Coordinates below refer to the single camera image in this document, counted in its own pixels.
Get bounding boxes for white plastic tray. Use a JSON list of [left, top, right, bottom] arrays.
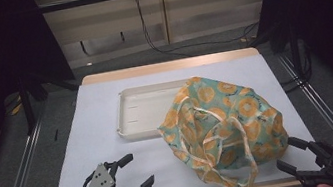
[[109, 78, 200, 145]]

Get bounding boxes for orange-print teal fabric bag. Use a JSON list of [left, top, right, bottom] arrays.
[[150, 63, 298, 187]]

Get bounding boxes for white table mat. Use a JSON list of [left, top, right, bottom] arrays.
[[34, 48, 322, 187]]

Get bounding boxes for black metal stand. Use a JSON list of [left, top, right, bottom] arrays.
[[14, 65, 86, 135]]

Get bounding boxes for yellow floor object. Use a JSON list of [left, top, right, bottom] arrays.
[[7, 95, 25, 116]]

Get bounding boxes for black floor cables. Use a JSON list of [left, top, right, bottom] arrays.
[[275, 43, 317, 94]]

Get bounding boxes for black wall cable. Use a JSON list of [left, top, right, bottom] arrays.
[[134, 0, 264, 65]]

